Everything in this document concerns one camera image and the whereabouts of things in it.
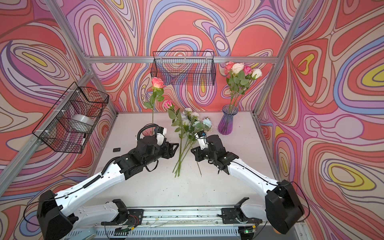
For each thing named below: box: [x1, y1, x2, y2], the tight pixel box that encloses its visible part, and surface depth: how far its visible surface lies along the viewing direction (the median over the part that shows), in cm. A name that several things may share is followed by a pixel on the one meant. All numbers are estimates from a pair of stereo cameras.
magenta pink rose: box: [237, 65, 253, 103], surface depth 85 cm
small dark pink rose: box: [164, 100, 182, 177], surface depth 87 cm
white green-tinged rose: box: [240, 68, 263, 100], surface depth 84 cm
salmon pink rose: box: [224, 61, 235, 113], surface depth 88 cm
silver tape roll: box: [71, 114, 95, 126], surface depth 75 cm
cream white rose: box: [230, 62, 246, 113], surface depth 84 cm
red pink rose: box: [143, 77, 166, 125], surface depth 81 cm
